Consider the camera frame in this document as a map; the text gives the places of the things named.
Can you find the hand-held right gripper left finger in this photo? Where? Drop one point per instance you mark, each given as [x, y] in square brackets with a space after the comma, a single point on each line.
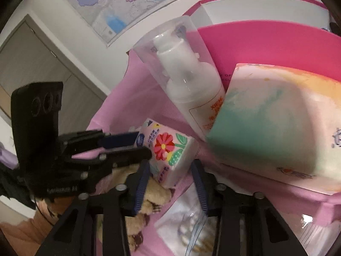
[141, 189]

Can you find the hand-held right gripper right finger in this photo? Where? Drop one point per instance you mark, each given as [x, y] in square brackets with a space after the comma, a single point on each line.
[199, 189]

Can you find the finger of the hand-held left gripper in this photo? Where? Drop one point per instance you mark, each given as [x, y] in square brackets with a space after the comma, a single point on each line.
[128, 157]
[120, 140]

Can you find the small floral tissue pack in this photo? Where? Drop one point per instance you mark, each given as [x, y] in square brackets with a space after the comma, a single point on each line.
[170, 149]

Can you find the large pastel tissue pack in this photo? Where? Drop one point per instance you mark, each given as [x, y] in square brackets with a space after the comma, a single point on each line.
[266, 128]

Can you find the magenta cardboard box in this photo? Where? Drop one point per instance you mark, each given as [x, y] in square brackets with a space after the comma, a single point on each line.
[266, 45]

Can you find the brown plush toy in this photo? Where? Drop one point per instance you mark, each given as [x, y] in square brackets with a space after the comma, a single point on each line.
[157, 196]

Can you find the pink flower tablecloth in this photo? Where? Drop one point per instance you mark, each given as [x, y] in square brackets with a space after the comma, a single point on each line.
[125, 112]

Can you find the clear plastic bag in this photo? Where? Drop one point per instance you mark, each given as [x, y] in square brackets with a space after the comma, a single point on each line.
[183, 218]

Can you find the grey door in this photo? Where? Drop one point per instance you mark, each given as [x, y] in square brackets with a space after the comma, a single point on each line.
[40, 64]

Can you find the white foam pump bottle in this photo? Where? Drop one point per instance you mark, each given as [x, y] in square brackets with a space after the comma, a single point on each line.
[186, 85]

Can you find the clear plastic packet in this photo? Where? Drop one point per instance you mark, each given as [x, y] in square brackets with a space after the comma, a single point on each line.
[317, 234]

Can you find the colourful wall map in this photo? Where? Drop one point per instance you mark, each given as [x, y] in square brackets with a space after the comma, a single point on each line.
[120, 5]

